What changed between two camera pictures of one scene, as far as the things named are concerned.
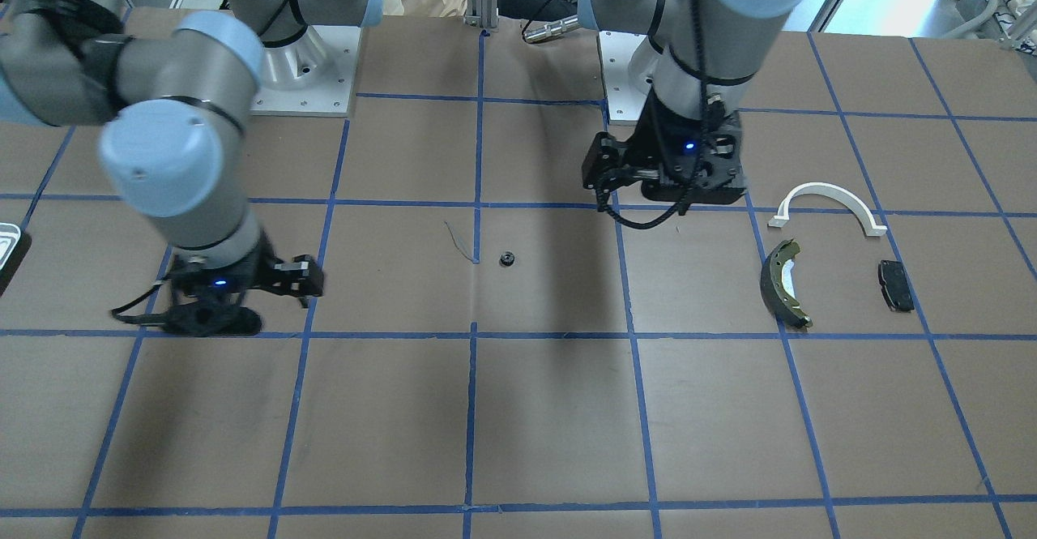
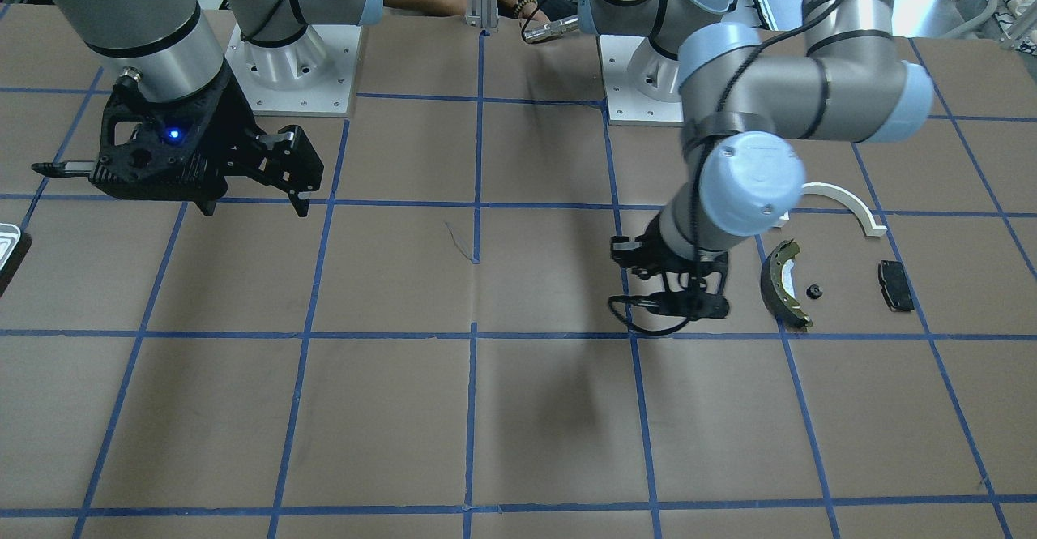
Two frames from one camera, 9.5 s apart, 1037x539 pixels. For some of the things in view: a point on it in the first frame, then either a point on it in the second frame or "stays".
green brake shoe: (776, 294) stays
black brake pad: (896, 286) stays
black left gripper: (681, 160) → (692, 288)
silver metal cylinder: (554, 28) stays
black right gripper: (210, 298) → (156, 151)
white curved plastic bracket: (783, 214) stays
